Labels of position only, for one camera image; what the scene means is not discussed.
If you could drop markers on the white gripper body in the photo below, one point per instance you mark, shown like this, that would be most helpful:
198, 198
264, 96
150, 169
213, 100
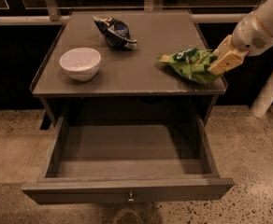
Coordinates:
251, 38

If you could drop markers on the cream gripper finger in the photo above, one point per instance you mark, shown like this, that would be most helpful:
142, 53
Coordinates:
224, 46
227, 61

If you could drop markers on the green rice chip bag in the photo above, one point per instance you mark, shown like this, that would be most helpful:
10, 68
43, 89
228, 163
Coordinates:
192, 64

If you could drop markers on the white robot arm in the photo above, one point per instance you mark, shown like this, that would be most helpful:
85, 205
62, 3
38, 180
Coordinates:
265, 97

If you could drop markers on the blue chip bag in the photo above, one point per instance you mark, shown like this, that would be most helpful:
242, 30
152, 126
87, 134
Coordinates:
116, 33

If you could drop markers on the open grey top drawer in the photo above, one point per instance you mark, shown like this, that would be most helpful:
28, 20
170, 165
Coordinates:
101, 161

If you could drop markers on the metal drawer knob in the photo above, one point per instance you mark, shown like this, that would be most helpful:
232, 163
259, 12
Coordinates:
131, 198

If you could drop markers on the grey wooden cabinet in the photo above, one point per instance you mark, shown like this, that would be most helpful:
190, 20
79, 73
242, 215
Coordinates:
136, 72

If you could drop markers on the white ceramic bowl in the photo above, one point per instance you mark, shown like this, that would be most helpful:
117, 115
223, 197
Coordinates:
81, 64

